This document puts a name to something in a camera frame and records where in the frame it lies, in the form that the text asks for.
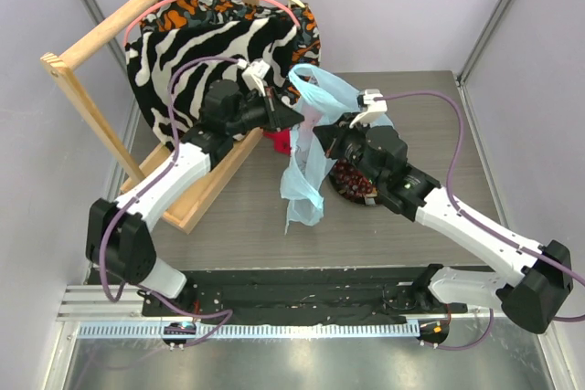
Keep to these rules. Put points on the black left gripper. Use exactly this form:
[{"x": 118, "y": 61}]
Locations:
[{"x": 281, "y": 116}]

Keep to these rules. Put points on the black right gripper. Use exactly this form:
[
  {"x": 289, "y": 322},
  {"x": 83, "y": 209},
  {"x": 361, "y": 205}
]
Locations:
[{"x": 341, "y": 144}]

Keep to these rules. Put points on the light blue cartoon plastic bag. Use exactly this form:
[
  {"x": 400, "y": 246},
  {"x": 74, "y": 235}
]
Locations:
[{"x": 324, "y": 98}]

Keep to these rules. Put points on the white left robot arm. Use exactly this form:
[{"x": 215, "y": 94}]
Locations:
[{"x": 119, "y": 238}]

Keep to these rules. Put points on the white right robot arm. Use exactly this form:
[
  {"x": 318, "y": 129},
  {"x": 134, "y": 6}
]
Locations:
[{"x": 527, "y": 281}]

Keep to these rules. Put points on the red folded cloth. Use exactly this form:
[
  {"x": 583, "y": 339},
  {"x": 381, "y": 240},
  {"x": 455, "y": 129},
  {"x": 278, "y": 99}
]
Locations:
[{"x": 281, "y": 141}]

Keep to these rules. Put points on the dark purple grape bunch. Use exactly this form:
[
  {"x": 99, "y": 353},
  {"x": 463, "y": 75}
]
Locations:
[{"x": 352, "y": 180}]

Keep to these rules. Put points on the black fruit plate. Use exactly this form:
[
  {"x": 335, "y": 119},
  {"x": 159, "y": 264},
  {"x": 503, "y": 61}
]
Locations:
[{"x": 361, "y": 198}]

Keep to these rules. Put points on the zebra pattern fleece garment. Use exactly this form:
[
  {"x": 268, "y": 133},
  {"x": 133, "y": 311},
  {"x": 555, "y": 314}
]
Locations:
[{"x": 193, "y": 57}]

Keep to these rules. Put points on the wooden clothes rack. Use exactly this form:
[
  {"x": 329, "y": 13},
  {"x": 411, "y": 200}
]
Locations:
[{"x": 187, "y": 211}]

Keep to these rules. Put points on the orange camouflage pattern garment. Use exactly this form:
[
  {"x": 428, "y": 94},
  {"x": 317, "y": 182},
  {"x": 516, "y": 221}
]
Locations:
[{"x": 181, "y": 13}]

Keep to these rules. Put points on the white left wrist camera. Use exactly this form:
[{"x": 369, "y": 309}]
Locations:
[{"x": 253, "y": 74}]

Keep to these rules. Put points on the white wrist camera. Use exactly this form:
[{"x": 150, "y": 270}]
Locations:
[
  {"x": 253, "y": 74},
  {"x": 372, "y": 106}
]

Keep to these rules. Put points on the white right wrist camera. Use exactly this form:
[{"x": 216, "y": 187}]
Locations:
[{"x": 372, "y": 106}]

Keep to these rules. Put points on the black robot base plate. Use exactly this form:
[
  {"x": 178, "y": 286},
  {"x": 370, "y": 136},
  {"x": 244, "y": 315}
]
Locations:
[{"x": 308, "y": 297}]

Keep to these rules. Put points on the white slotted cable duct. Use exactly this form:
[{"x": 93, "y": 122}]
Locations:
[{"x": 179, "y": 330}]

